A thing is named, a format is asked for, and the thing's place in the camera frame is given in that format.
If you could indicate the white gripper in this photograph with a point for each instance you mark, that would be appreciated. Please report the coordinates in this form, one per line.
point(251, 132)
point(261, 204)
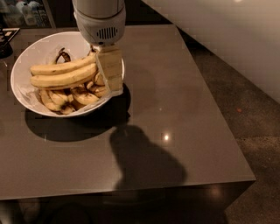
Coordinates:
point(101, 29)

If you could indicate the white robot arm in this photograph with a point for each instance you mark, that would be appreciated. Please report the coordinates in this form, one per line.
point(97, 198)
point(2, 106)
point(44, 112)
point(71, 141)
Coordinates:
point(243, 33)

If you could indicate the upper long yellow banana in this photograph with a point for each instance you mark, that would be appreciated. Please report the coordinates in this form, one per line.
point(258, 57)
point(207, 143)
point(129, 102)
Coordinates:
point(63, 68)

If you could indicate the long yellow banana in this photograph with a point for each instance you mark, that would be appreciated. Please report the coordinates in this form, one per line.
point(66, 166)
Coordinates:
point(64, 80)
point(63, 68)

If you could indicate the small upright banana right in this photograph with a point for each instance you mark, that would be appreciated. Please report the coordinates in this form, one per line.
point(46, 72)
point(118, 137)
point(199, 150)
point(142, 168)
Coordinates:
point(98, 80)

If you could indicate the small banana right side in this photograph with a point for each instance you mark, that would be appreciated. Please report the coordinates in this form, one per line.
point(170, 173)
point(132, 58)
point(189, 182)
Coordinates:
point(98, 91)

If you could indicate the dark banana stem in bowl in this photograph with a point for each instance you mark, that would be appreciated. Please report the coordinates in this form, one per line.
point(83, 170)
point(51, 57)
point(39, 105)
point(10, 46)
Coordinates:
point(62, 54)

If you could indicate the small banana centre bottom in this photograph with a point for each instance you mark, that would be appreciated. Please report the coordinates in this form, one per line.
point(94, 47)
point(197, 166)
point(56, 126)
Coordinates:
point(82, 96)

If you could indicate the lower long yellow banana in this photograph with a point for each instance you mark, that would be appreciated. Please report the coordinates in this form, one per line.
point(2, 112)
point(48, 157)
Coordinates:
point(64, 80)

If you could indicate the white ceramic bowl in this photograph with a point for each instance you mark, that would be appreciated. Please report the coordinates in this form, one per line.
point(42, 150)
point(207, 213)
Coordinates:
point(44, 52)

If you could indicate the small banana bunch bottom left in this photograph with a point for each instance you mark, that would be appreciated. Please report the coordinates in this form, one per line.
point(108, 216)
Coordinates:
point(56, 101)

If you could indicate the shelf with bottles background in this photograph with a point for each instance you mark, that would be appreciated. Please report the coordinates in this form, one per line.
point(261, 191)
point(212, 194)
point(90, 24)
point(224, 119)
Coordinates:
point(26, 14)

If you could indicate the black object table left edge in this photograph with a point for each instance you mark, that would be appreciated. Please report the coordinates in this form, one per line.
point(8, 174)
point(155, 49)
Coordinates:
point(6, 35)

